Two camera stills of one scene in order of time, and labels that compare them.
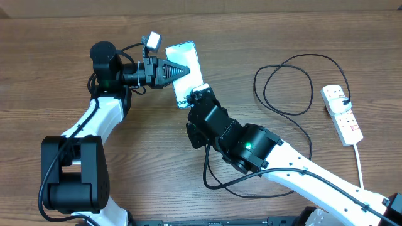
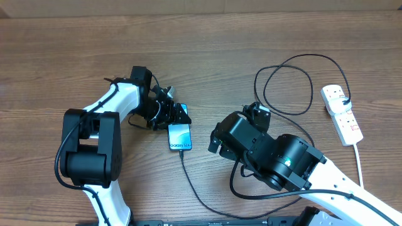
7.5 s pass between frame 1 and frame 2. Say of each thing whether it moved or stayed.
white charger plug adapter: stayed
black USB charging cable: moved
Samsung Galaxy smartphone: moved
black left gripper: moved
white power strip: stayed
